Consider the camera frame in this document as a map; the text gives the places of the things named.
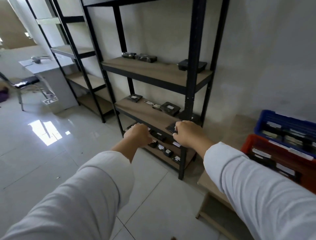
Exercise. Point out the person's right hand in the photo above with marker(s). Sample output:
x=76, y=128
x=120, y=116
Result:
x=191, y=134

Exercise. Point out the person's left hand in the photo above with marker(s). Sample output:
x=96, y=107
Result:
x=137, y=136

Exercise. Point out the person's right fingers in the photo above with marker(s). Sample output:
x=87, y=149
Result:
x=177, y=137

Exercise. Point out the person's left fingers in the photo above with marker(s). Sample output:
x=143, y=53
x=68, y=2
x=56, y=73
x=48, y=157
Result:
x=149, y=139

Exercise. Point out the person's left forearm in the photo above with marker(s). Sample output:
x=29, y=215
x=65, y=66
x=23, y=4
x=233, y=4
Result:
x=74, y=197

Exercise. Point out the person's right forearm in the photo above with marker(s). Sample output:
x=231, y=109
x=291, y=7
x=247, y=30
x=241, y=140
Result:
x=259, y=197

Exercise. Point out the small black hard drive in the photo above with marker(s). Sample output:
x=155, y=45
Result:
x=161, y=147
x=168, y=152
x=176, y=159
x=153, y=144

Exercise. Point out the white paper label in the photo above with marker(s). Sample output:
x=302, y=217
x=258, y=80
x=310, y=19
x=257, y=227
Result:
x=176, y=144

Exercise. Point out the large black hard drive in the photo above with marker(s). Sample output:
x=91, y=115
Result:
x=170, y=108

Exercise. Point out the small silver drive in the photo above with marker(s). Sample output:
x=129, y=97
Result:
x=148, y=102
x=157, y=106

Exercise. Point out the black hard drive white label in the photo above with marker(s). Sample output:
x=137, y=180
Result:
x=134, y=98

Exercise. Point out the low wooden table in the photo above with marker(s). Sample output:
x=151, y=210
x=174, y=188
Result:
x=243, y=128

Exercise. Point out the black plastic case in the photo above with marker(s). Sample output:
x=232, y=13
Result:
x=184, y=64

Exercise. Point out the red plastic crate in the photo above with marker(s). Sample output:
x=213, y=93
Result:
x=249, y=144

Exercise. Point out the black metal shelf rack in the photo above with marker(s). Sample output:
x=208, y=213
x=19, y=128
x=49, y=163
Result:
x=195, y=61
x=81, y=61

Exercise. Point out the silver-edged hard drive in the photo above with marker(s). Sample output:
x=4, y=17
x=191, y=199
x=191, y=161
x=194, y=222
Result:
x=128, y=55

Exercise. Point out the blue plastic crate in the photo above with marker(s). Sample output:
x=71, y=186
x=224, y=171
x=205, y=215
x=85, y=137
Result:
x=265, y=117

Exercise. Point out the row of drives, red crate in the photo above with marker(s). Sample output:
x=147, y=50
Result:
x=271, y=160

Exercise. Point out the white desk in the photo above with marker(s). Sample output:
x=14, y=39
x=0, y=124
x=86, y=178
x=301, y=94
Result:
x=56, y=81

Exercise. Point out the row of drives, blue crate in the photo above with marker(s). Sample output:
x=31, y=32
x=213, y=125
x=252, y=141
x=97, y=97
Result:
x=291, y=138

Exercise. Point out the grey device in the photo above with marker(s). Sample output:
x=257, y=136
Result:
x=37, y=59

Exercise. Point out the metal-framed black chair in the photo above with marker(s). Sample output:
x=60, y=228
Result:
x=23, y=82

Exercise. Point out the purple cloth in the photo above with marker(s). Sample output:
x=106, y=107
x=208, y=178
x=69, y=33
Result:
x=3, y=96

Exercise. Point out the metal bracket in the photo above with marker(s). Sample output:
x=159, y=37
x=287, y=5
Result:
x=50, y=100

